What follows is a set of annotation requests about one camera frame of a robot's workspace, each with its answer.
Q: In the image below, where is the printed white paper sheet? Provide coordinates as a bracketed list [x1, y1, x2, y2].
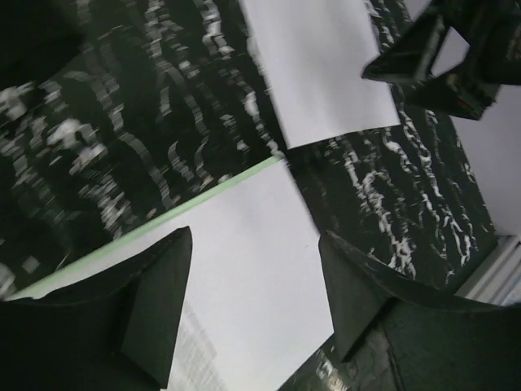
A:
[15, 160, 337, 391]

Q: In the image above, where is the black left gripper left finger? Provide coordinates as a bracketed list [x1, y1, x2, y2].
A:
[1, 227, 192, 391]

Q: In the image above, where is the green clipboard folder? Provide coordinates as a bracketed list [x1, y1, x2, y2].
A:
[7, 156, 285, 301]

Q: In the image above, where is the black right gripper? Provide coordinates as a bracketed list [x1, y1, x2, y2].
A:
[361, 1, 520, 121]

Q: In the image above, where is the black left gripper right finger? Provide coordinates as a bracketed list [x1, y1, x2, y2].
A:
[318, 232, 520, 390]

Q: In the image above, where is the black marble pattern mat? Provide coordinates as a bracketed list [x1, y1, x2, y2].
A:
[1, 1, 496, 390]

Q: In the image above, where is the white paper stack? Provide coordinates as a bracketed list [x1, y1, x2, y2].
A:
[241, 0, 400, 148]

